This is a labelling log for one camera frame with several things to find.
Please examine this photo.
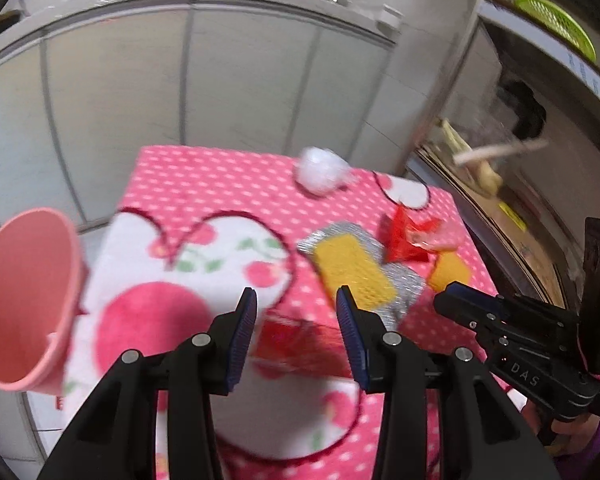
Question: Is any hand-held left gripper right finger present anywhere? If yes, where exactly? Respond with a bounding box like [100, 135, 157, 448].
[335, 285, 561, 480]

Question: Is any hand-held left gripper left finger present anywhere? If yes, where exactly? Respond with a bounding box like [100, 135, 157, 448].
[37, 287, 258, 480]

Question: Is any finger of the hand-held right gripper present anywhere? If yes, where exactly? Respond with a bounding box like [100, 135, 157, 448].
[434, 281, 506, 331]

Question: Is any orange sponge piece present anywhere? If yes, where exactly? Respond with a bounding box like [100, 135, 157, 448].
[426, 252, 472, 293]

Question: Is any yellow silver scouring sponge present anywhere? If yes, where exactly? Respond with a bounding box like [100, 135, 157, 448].
[296, 221, 427, 328]

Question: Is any red snack packet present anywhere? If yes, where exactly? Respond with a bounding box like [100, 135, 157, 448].
[380, 206, 461, 263]

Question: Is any pink plastic bucket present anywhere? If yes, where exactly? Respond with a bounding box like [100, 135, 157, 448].
[0, 207, 88, 393]

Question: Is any person's right hand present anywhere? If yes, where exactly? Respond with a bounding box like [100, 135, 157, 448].
[552, 410, 600, 456]

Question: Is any brown cardboard sheet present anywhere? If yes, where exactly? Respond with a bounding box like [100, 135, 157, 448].
[420, 150, 586, 311]

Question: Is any yellow sticker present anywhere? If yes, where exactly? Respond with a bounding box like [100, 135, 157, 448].
[497, 202, 528, 233]

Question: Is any yellow dough lump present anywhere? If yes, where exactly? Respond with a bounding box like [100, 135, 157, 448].
[477, 162, 505, 196]

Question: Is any white rolling pin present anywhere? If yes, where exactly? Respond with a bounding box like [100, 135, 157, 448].
[454, 139, 551, 166]

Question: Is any pink polka dot blanket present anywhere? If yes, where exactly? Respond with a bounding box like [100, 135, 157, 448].
[55, 145, 513, 480]

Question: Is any pale vegetable piece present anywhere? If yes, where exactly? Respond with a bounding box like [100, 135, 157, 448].
[437, 117, 471, 153]

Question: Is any metal shelf rack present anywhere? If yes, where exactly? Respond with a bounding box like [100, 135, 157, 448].
[395, 0, 600, 321]

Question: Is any grey kitchen cabinet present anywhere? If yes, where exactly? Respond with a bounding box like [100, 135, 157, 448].
[0, 0, 398, 241]

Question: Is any white plastic container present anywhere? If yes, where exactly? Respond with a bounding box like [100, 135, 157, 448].
[375, 4, 403, 36]

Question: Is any green plastic basket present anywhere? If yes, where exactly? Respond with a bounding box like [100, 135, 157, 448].
[512, 0, 597, 61]

